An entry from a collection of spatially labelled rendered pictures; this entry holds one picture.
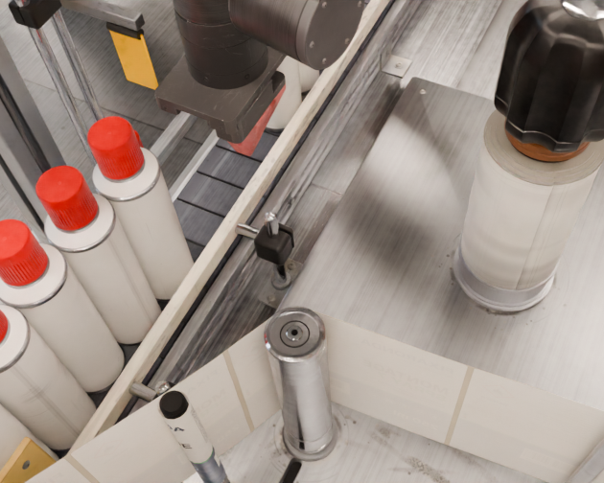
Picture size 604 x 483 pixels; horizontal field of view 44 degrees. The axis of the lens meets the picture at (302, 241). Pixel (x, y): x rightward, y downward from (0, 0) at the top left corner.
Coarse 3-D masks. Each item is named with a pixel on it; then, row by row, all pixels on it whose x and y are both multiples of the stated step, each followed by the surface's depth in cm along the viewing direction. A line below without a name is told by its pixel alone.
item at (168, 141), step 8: (184, 112) 70; (176, 120) 69; (184, 120) 69; (192, 120) 70; (168, 128) 69; (176, 128) 69; (184, 128) 70; (160, 136) 68; (168, 136) 68; (176, 136) 69; (160, 144) 68; (168, 144) 68; (176, 144) 69; (152, 152) 67; (160, 152) 67; (168, 152) 68; (160, 160) 68
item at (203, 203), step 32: (352, 64) 84; (224, 160) 77; (256, 160) 77; (288, 160) 76; (192, 192) 75; (224, 192) 75; (192, 224) 73; (192, 256) 71; (224, 256) 71; (128, 352) 66
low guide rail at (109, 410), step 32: (384, 0) 85; (320, 96) 77; (288, 128) 74; (256, 192) 70; (224, 224) 68; (192, 288) 65; (160, 320) 63; (160, 352) 63; (128, 384) 60; (96, 416) 59
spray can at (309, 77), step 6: (300, 66) 78; (306, 66) 78; (300, 72) 78; (306, 72) 79; (312, 72) 79; (318, 72) 81; (300, 78) 79; (306, 78) 79; (312, 78) 80; (318, 78) 82; (300, 84) 80; (306, 84) 80; (312, 84) 81; (306, 90) 81
